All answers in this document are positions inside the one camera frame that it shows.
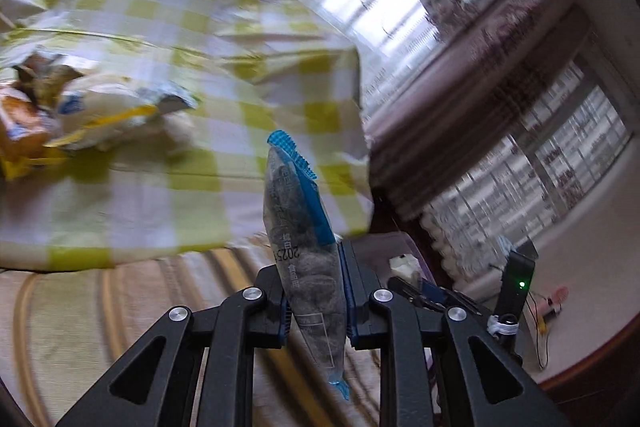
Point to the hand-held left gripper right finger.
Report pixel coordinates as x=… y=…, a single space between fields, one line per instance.
x=350 y=292

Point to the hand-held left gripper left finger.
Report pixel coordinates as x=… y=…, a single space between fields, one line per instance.
x=274 y=307

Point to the blue-edged dark snack packet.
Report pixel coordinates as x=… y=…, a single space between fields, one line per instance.
x=305 y=257

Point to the white tissue pack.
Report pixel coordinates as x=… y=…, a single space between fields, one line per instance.
x=405 y=269

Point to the black device green light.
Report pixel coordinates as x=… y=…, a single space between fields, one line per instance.
x=517 y=277

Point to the striped beige cover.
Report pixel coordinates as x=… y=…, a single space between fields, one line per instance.
x=100 y=332

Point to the clear pale pastry packet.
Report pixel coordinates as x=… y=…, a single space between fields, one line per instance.
x=177 y=132

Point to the mauve curtain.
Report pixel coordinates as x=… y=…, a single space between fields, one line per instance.
x=475 y=97

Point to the dark wooden side table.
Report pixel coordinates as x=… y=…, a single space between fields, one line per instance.
x=575 y=387

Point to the white blue snack packet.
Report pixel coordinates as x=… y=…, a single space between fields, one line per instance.
x=115 y=107

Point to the yellow white checked tablecloth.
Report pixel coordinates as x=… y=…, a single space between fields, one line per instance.
x=200 y=32

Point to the orange white snack packet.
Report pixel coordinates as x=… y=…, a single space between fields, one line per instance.
x=22 y=127

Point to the brown gold snack packet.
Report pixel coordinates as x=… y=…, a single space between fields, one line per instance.
x=47 y=77

